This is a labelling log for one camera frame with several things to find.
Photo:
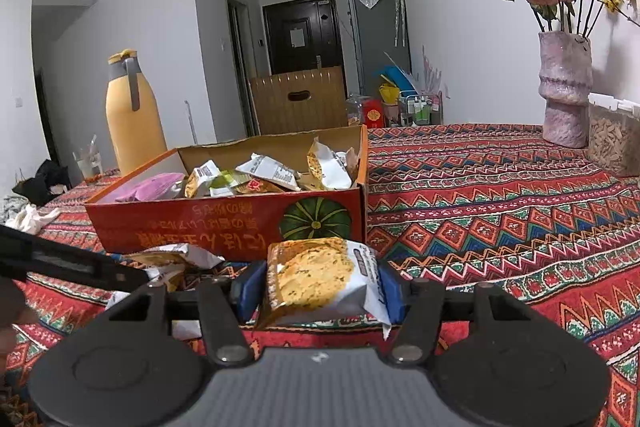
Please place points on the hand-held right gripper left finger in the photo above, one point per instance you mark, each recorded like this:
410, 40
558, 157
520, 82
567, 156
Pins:
250, 287

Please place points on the white cotton glove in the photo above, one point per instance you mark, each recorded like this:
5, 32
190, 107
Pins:
30, 219

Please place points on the grey refrigerator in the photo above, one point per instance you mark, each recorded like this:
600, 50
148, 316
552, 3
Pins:
375, 47

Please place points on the orange cracker snack packet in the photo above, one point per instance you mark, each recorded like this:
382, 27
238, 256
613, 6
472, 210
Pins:
170, 254
310, 282

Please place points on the pink wall decoration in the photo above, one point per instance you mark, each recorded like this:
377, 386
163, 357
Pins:
432, 74

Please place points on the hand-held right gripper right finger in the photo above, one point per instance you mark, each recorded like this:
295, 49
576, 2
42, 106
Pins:
391, 302

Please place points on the person's left hand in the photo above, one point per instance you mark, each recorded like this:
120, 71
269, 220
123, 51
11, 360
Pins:
12, 302

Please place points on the pink snack packet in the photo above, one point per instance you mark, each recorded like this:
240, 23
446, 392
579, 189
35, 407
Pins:
150, 187

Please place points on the green snack packet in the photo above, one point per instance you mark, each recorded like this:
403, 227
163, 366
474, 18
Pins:
225, 182

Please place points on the blue plastic bin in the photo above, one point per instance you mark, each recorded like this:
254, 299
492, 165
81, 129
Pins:
397, 79

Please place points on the clear plastic jar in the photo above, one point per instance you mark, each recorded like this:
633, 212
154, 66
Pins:
357, 109

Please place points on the pink textured vase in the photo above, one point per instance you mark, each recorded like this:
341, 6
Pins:
565, 97

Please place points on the red orange snack packet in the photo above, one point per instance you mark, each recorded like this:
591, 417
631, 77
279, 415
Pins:
257, 187

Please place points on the glass cup with straw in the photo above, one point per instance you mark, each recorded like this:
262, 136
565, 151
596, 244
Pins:
90, 164

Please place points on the dark entrance door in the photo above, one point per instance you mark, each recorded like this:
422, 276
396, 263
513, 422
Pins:
320, 32

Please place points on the clear container of seeds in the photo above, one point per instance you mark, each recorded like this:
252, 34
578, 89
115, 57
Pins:
612, 137

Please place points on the yellow thermos jug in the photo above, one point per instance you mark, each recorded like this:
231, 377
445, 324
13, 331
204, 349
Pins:
135, 132

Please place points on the orange cardboard box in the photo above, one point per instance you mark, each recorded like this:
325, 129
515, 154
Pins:
200, 232

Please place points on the red patterned tablecloth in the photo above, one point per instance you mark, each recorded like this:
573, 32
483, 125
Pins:
500, 207

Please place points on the white door notice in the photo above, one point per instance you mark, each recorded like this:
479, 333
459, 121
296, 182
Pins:
297, 37

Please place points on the red gift box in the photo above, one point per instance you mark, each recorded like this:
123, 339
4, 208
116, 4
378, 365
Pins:
374, 114

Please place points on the white folded umbrella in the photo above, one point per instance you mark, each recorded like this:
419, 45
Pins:
399, 14

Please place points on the grey interior door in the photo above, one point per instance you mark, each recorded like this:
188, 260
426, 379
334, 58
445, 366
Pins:
240, 67

